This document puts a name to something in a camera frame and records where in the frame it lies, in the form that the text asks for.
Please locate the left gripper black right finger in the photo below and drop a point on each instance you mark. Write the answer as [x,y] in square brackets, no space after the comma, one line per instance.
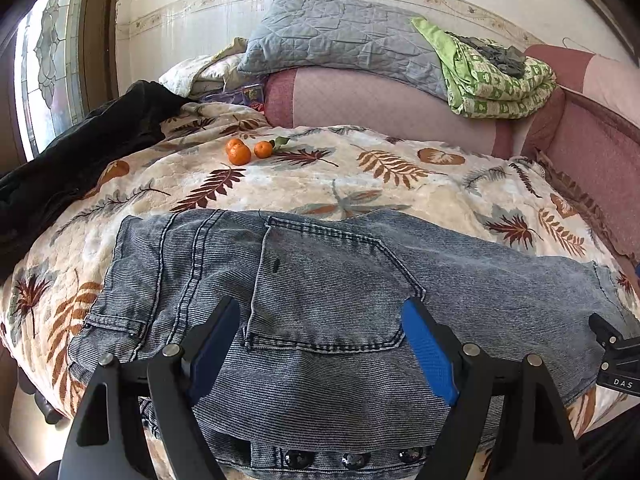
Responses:
[534,440]

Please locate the green white folded quilt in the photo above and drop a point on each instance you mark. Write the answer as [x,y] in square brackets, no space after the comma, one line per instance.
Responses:
[477,89]

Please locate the grey quilted blanket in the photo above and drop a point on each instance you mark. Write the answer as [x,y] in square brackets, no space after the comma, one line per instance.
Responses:
[344,35]

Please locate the dark grey folded cloth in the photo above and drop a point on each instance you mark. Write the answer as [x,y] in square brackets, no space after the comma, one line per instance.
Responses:
[509,60]

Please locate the orange tangerine front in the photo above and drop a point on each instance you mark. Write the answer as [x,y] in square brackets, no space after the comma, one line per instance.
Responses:
[239,154]

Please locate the white cream pillow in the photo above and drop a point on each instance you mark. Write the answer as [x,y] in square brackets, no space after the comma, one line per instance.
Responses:
[207,73]

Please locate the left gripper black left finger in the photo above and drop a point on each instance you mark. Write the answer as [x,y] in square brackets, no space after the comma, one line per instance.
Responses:
[107,441]

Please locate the orange tangerine with leaf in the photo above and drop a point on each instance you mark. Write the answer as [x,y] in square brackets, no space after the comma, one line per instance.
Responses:
[266,149]

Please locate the leaf pattern cream blanket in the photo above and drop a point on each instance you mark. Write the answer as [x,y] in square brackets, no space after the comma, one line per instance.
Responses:
[325,173]

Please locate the pink sofa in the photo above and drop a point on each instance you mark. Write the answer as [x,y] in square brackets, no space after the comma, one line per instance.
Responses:
[586,136]

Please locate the grey denim pants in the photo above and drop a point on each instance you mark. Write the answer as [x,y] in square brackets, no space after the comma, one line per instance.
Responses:
[320,382]

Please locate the black garment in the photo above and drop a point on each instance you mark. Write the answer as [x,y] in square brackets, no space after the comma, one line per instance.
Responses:
[34,195]

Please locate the stained glass window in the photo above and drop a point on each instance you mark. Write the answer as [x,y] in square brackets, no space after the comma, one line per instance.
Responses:
[46,73]

